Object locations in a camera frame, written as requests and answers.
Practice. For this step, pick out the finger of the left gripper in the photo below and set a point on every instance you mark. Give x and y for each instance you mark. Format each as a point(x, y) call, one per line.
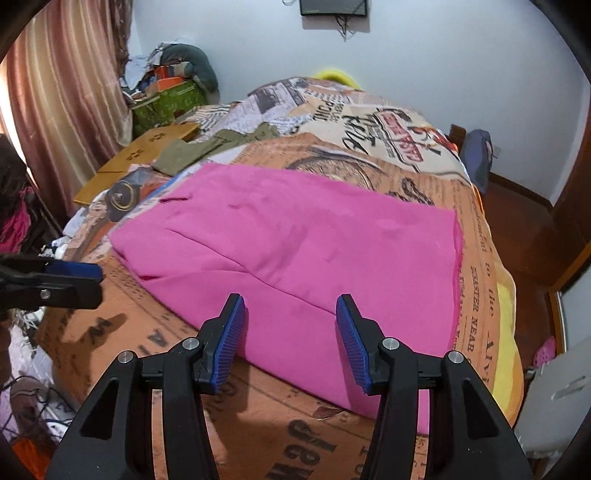
point(42, 265)
point(81, 294)

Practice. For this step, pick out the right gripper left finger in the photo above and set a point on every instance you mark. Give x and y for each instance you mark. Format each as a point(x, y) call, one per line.
point(111, 435)

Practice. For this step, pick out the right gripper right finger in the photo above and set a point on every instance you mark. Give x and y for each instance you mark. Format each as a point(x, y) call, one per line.
point(469, 435)

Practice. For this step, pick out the pink pants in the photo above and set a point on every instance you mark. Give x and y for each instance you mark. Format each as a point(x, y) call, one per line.
point(291, 243)

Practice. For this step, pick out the white plastic stool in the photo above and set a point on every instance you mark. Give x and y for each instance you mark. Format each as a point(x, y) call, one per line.
point(556, 404)

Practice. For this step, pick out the pink slipper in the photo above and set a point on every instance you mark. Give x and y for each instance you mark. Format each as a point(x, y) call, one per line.
point(546, 353)

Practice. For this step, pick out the newspaper print bed quilt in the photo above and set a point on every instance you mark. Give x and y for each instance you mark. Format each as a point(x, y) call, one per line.
point(261, 426)

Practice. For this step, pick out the bamboo lap desk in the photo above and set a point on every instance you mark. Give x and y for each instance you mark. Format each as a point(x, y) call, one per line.
point(141, 151)

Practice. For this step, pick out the olive green pants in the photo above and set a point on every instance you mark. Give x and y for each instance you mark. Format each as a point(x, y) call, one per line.
point(179, 154)

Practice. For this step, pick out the striped brown curtain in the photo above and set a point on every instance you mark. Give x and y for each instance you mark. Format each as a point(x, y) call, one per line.
point(63, 78)

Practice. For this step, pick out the green fabric storage bag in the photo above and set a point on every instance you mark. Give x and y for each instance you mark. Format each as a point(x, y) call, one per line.
point(165, 107)

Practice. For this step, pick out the blue grey backpack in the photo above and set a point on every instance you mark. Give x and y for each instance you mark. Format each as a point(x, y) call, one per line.
point(477, 156)

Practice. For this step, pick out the small black wall monitor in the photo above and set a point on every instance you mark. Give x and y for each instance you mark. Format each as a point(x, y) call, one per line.
point(347, 8)

